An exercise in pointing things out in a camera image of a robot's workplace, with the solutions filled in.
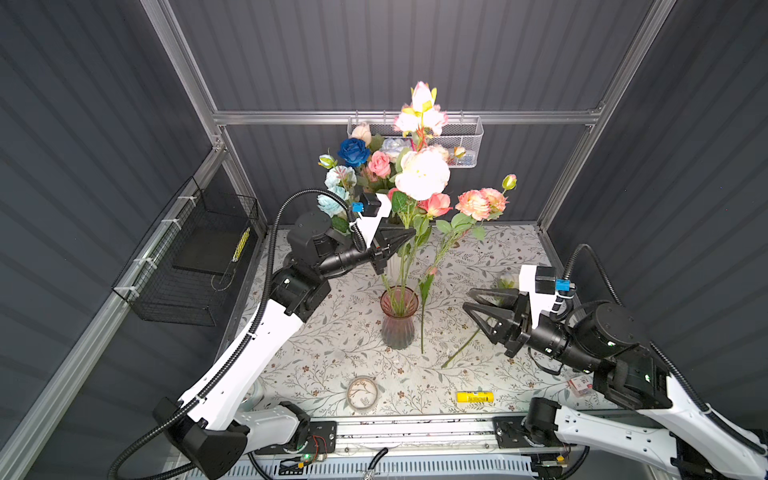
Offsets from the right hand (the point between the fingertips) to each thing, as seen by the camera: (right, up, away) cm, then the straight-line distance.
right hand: (472, 304), depth 49 cm
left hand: (-9, +13, +8) cm, 18 cm away
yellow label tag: (+8, -29, +29) cm, 42 cm away
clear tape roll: (-21, -30, +32) cm, 49 cm away
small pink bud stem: (-1, -4, +53) cm, 53 cm away
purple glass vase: (-11, -5, +30) cm, 33 cm away
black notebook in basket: (-60, +10, +27) cm, 66 cm away
